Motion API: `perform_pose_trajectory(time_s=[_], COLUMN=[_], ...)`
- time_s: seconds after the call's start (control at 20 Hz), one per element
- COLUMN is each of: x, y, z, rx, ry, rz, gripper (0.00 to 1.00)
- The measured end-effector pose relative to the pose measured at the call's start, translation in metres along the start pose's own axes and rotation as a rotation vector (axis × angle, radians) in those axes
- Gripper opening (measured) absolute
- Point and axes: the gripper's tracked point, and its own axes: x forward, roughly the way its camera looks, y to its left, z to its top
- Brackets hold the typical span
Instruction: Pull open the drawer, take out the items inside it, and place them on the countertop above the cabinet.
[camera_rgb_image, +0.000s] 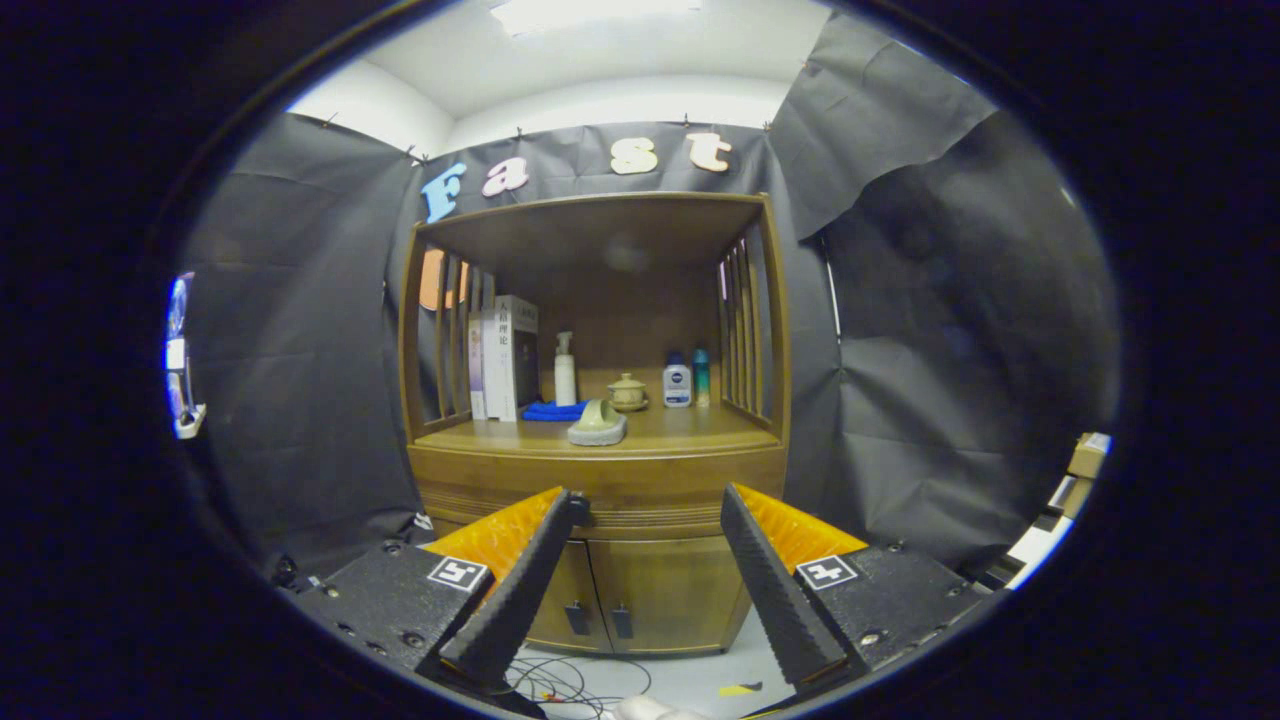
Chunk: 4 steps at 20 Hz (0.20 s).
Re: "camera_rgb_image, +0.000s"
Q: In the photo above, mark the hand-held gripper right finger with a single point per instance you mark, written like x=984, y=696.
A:
x=775, y=590

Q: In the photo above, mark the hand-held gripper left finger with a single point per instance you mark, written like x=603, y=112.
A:
x=520, y=590

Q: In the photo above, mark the black drawer knob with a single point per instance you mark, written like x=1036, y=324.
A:
x=580, y=510

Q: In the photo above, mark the brown wooden drawer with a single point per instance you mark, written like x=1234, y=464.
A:
x=650, y=490

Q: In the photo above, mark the wooden cabinet door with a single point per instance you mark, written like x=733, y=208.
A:
x=670, y=590
x=582, y=578

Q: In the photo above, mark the wooden countertop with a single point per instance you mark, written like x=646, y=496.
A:
x=690, y=430

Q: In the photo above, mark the brown wooden cabinet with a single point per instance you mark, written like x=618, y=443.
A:
x=600, y=230

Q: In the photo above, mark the yellow tape strip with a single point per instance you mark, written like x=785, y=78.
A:
x=738, y=690

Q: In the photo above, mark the blue folded cloth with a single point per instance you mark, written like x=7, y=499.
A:
x=545, y=411

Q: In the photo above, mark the white pump bottle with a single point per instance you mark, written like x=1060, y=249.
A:
x=565, y=380

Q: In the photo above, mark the thin pale purple book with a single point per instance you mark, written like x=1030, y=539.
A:
x=477, y=370

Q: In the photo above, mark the teal slim bottle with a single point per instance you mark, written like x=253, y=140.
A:
x=702, y=378

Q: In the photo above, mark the beige lidded tea cup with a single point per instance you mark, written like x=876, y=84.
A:
x=627, y=392

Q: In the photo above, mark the white bottle with blue cap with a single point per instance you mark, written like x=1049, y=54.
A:
x=677, y=385

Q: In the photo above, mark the thick white and black book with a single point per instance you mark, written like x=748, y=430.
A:
x=510, y=360

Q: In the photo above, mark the black electronic device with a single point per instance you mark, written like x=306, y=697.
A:
x=287, y=570

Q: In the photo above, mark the white flat panel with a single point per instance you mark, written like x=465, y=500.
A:
x=1035, y=548

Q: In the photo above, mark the cardboard box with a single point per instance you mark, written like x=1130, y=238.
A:
x=1088, y=458

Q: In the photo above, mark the white and blue object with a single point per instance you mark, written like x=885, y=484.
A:
x=176, y=355

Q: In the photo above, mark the ceiling light panel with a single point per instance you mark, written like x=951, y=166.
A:
x=590, y=14

